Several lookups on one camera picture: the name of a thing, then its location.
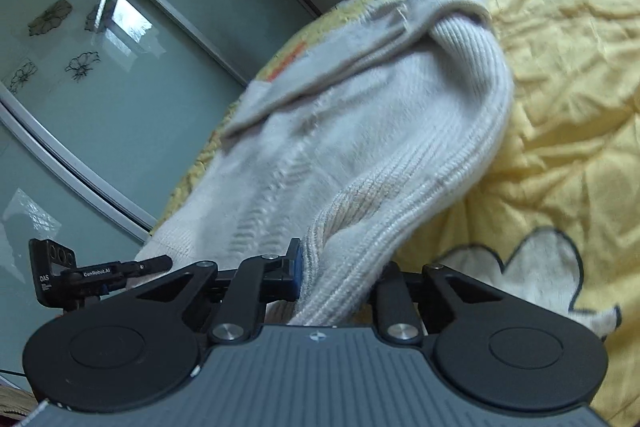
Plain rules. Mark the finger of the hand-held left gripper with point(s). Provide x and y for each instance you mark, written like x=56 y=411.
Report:
x=150 y=265

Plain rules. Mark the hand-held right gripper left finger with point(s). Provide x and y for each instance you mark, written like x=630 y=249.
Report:
x=250 y=297

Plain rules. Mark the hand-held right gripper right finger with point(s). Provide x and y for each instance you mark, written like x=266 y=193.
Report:
x=396 y=302

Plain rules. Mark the white knitted sweater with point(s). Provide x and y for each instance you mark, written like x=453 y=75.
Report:
x=400 y=132

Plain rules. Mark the glass sliding wardrobe door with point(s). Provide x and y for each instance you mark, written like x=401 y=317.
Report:
x=125 y=107

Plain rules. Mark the yellow printed quilt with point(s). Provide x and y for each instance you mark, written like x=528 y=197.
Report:
x=575 y=107

